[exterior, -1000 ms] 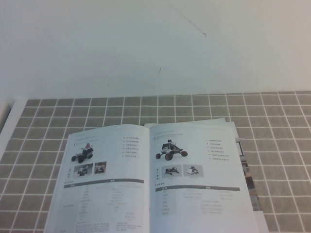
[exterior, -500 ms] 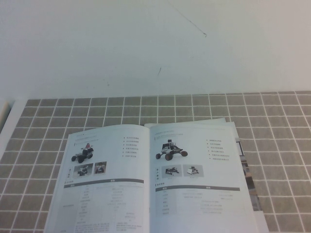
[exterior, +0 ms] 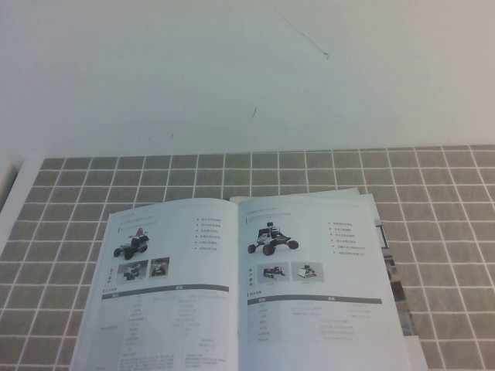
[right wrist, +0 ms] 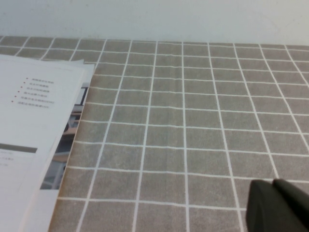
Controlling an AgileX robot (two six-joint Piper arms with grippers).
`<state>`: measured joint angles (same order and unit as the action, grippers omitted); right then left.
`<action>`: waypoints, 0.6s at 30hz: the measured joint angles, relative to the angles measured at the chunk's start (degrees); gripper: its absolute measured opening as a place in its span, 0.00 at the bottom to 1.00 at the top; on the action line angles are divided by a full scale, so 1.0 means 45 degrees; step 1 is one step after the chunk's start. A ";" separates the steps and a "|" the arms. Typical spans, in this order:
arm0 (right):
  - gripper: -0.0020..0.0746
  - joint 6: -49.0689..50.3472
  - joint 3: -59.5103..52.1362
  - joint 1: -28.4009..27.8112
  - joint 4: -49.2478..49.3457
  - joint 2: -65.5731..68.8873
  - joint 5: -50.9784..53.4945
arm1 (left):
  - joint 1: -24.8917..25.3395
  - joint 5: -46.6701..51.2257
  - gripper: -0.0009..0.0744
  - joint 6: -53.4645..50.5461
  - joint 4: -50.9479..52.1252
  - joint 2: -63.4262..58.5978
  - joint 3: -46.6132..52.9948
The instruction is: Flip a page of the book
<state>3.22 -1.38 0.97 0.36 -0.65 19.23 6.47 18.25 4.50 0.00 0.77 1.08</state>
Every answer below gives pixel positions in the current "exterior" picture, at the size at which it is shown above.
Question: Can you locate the beige board edge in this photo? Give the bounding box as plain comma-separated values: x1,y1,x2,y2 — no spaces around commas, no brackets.
0,160,19,206

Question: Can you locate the grey checked tablecloth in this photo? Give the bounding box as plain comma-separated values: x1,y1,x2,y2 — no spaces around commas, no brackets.
0,145,495,371

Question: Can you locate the white product catalogue book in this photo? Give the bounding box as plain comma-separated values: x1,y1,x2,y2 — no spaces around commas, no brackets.
68,187,429,371

